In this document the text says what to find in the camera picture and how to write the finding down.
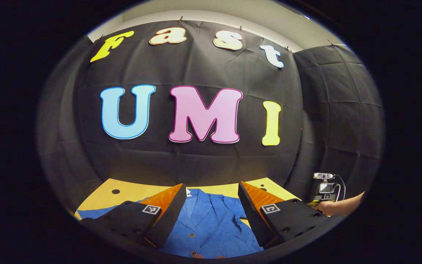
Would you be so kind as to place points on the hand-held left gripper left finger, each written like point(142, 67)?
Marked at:
point(170, 216)

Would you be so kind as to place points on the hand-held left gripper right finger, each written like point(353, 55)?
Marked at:
point(251, 216)

